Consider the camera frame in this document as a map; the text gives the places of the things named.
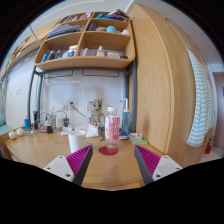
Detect flat green packet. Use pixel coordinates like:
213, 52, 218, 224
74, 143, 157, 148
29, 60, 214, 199
130, 138, 149, 146

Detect flat round red coaster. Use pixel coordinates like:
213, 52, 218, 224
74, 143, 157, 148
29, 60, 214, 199
98, 145, 119, 157

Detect white paper cup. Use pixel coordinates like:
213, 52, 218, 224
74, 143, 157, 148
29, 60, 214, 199
67, 129, 87, 154

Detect grey metal desk frame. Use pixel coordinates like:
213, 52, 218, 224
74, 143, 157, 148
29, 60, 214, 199
27, 59, 138, 134

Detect small blue bottle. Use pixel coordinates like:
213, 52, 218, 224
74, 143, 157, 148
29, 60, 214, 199
23, 114, 31, 132

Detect pink-labelled clear drink bottle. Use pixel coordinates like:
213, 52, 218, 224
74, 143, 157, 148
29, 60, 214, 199
104, 105, 121, 155

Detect wooden shelf unit with items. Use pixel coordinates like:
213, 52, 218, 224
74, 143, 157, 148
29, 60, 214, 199
34, 9, 137, 72

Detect tall wooden wardrobe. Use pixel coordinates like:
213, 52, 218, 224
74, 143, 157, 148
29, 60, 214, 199
126, 3, 214, 168

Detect wooden tree-creature figurine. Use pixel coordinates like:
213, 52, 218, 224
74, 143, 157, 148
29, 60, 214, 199
90, 98, 106, 130

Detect green-striped white hanging towel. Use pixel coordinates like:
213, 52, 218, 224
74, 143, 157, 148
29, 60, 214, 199
185, 49, 216, 148

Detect blue squeeze wash bottle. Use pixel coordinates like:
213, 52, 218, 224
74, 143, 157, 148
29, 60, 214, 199
119, 97, 133, 131

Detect slim black bottle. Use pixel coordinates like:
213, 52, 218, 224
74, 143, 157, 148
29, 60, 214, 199
32, 110, 39, 130

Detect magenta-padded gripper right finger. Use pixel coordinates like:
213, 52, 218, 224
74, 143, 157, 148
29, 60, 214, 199
133, 144, 184, 186

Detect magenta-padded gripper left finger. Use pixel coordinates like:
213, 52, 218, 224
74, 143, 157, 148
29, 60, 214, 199
43, 144, 94, 187

